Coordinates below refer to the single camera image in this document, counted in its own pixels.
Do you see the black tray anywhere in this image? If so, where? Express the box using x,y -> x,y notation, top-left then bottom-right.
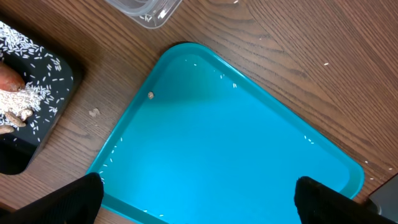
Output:
1,19 -> 83,175

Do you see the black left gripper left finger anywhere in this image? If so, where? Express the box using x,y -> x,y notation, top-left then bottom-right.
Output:
1,172 -> 104,224

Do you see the orange carrot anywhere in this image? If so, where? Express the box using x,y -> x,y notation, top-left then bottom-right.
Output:
0,62 -> 25,92

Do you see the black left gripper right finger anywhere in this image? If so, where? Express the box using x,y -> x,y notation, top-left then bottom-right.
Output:
294,176 -> 394,224

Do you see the teal plastic tray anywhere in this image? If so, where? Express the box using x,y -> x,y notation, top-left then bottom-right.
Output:
89,43 -> 364,224

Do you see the grey dish rack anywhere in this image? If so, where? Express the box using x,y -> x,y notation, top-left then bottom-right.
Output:
367,174 -> 398,223

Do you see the clear plastic bin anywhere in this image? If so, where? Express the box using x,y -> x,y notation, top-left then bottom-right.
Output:
106,0 -> 182,29

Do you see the spilled food scraps pile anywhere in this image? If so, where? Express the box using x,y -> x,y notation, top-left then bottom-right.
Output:
1,82 -> 53,135

